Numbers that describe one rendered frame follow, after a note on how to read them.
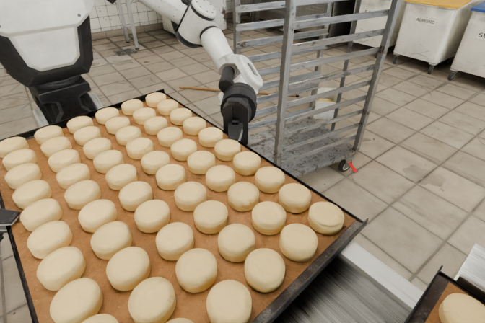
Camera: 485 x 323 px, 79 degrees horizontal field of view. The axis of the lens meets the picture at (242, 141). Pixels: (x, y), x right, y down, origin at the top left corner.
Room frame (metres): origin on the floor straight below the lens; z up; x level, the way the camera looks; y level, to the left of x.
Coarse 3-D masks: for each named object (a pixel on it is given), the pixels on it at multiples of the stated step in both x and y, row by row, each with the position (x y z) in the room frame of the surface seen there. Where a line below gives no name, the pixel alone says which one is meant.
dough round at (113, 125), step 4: (120, 116) 0.57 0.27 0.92; (108, 120) 0.55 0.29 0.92; (112, 120) 0.55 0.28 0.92; (116, 120) 0.55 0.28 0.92; (120, 120) 0.55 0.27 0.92; (124, 120) 0.55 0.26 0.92; (128, 120) 0.55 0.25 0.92; (108, 124) 0.53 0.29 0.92; (112, 124) 0.53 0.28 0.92; (116, 124) 0.53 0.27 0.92; (120, 124) 0.53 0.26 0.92; (124, 124) 0.54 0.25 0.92; (128, 124) 0.55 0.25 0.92; (108, 128) 0.53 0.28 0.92; (112, 128) 0.52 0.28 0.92; (116, 128) 0.52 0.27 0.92; (120, 128) 0.53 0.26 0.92; (108, 132) 0.53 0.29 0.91; (112, 132) 0.52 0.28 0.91
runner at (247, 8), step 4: (248, 4) 1.62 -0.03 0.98; (252, 4) 1.63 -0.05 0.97; (256, 4) 1.64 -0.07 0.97; (260, 4) 1.65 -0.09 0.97; (264, 4) 1.66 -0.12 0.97; (268, 4) 1.67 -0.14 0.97; (272, 4) 1.69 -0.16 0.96; (276, 4) 1.70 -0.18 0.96; (280, 4) 1.71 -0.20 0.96; (308, 4) 1.77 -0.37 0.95; (312, 4) 1.78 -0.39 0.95; (236, 8) 1.58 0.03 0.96; (240, 8) 1.60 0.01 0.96; (244, 8) 1.61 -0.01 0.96; (248, 8) 1.62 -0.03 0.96; (252, 8) 1.63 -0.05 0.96; (256, 8) 1.64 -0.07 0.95; (260, 8) 1.65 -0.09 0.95; (264, 8) 1.66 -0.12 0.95; (268, 8) 1.67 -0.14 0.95; (272, 8) 1.67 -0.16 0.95; (276, 8) 1.67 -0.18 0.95; (280, 8) 1.68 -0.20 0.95; (240, 12) 1.57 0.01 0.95
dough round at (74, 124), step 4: (80, 116) 0.57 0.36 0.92; (84, 116) 0.57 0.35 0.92; (72, 120) 0.55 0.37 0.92; (76, 120) 0.55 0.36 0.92; (80, 120) 0.55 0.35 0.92; (84, 120) 0.55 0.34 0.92; (88, 120) 0.55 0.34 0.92; (68, 124) 0.53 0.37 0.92; (72, 124) 0.53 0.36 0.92; (76, 124) 0.53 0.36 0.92; (80, 124) 0.53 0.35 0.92; (84, 124) 0.53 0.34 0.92; (88, 124) 0.54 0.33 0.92; (92, 124) 0.55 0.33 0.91; (72, 128) 0.52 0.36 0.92; (76, 128) 0.52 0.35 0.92; (72, 132) 0.52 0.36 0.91
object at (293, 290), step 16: (144, 96) 0.69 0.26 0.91; (0, 192) 0.35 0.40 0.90; (352, 224) 0.29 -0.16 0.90; (336, 240) 0.26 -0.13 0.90; (16, 256) 0.23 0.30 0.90; (320, 256) 0.23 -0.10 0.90; (304, 272) 0.21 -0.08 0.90; (320, 272) 0.21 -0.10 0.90; (288, 288) 0.19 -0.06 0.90; (304, 288) 0.19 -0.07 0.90; (32, 304) 0.17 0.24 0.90; (272, 304) 0.17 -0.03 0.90; (288, 304) 0.17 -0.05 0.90; (32, 320) 0.15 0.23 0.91; (256, 320) 0.15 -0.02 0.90; (272, 320) 0.15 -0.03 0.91
